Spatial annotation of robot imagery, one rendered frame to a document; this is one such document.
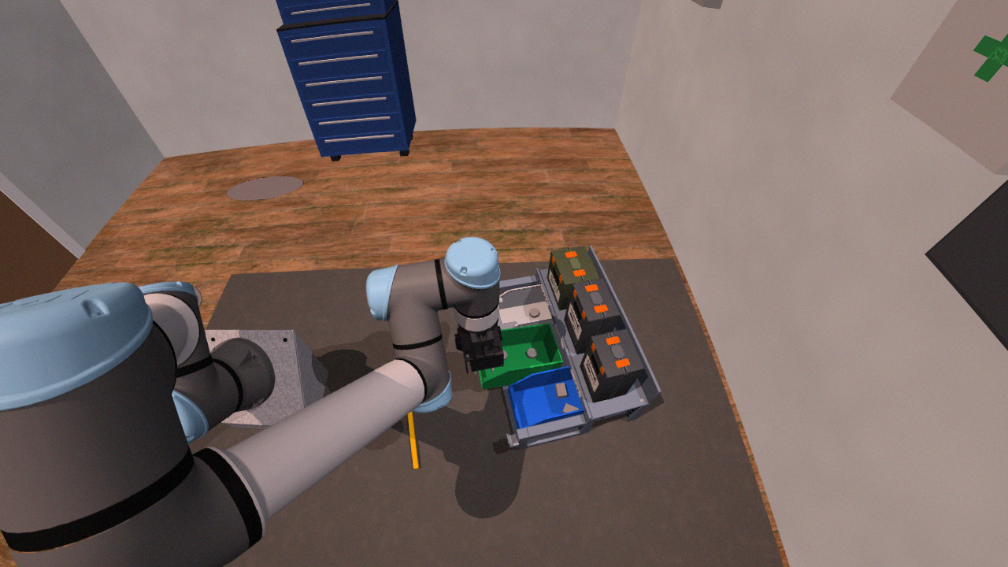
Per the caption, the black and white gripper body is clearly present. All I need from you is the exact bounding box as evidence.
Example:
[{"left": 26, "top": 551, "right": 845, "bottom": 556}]
[{"left": 457, "top": 320, "right": 504, "bottom": 373}]

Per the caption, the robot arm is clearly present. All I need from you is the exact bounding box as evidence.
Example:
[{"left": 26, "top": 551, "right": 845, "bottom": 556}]
[{"left": 0, "top": 237, "right": 503, "bottom": 567}]

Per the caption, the grey metal shelf rack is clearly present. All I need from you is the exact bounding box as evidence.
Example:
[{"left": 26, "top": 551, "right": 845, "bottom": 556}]
[{"left": 499, "top": 246, "right": 661, "bottom": 450}]

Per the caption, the yellow bar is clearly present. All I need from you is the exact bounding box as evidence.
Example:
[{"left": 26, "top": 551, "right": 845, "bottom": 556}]
[{"left": 408, "top": 411, "right": 419, "bottom": 469}]

